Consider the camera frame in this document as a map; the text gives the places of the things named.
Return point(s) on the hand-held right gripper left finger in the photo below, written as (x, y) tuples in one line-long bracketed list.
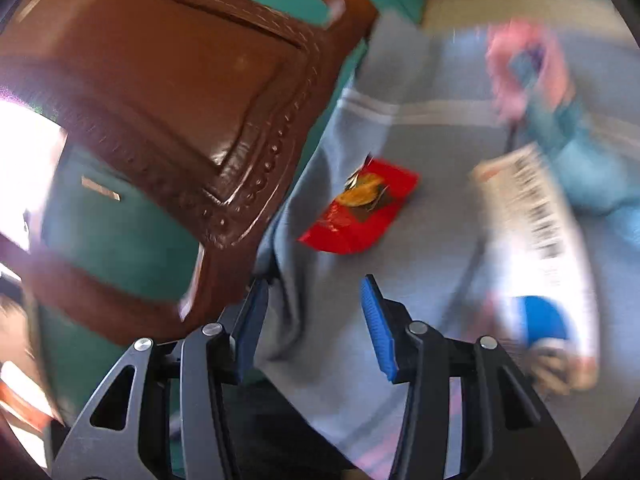
[(250, 330)]

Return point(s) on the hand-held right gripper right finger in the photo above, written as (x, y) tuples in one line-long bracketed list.
[(380, 335)]

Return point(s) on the red snack packet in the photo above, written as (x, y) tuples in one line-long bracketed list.
[(360, 225)]

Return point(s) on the white and blue carton box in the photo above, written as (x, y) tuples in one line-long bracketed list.
[(535, 220)]

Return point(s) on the blue striped seat cloth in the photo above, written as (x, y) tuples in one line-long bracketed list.
[(440, 225)]

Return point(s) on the light blue face mask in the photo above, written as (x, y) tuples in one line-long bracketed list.
[(590, 175)]

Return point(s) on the carved wooden chair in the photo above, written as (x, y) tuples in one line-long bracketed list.
[(150, 85)]

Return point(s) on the pink packet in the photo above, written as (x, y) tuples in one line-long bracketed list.
[(520, 50)]

